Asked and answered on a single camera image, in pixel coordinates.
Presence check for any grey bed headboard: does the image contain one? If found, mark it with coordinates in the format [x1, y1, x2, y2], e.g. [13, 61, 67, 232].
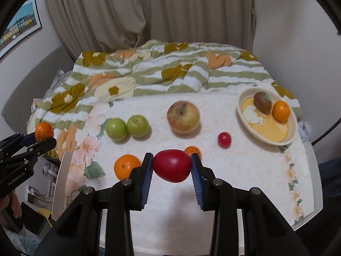
[1, 44, 76, 136]

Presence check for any large red tomato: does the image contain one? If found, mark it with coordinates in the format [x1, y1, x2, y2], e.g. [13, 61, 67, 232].
[152, 149, 192, 183]

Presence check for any cream plate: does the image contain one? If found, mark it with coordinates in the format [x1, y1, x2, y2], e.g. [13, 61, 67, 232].
[237, 87, 297, 146]

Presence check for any brown kiwi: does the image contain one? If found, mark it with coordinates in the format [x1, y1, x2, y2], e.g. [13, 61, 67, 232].
[253, 92, 272, 113]

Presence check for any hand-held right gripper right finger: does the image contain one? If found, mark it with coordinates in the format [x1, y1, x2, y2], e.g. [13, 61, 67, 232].
[190, 153, 307, 256]

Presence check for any large yellow-red apple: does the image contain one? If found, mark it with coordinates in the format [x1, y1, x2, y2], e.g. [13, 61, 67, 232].
[167, 100, 201, 134]

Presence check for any green striped floral blanket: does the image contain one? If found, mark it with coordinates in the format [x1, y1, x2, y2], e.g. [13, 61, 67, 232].
[27, 39, 303, 155]

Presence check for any green apple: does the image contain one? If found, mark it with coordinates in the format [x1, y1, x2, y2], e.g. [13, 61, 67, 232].
[126, 115, 150, 138]
[106, 118, 128, 142]

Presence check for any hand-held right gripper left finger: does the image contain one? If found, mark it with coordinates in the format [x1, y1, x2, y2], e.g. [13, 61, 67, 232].
[35, 153, 154, 256]

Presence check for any large orange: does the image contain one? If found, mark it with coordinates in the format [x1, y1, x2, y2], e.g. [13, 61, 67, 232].
[114, 155, 142, 181]

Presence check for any framed wall poster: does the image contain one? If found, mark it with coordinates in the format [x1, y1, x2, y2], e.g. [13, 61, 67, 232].
[0, 0, 43, 59]

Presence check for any white floral tablecloth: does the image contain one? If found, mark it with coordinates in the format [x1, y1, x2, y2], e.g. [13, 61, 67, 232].
[53, 85, 320, 256]

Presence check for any grey patterned cloth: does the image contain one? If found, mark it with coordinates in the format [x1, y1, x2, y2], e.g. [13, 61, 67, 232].
[44, 69, 74, 96]

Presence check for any beige curtain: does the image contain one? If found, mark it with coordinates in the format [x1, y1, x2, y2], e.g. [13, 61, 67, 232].
[43, 0, 257, 62]

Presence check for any small red tomato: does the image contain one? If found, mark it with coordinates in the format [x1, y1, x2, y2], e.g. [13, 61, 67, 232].
[218, 132, 232, 149]

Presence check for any black cable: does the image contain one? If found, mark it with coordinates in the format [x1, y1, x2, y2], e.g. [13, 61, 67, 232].
[310, 117, 341, 146]

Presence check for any person's left hand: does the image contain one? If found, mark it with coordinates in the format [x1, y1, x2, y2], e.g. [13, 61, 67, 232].
[0, 192, 24, 231]

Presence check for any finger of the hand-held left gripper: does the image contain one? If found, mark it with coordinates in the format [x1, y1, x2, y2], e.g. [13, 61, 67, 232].
[16, 138, 57, 166]
[0, 133, 38, 152]

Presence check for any small mandarin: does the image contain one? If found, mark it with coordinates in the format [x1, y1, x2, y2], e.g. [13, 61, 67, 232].
[35, 122, 54, 142]
[184, 146, 201, 157]

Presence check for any medium orange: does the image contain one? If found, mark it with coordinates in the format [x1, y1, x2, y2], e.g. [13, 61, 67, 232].
[272, 100, 290, 122]

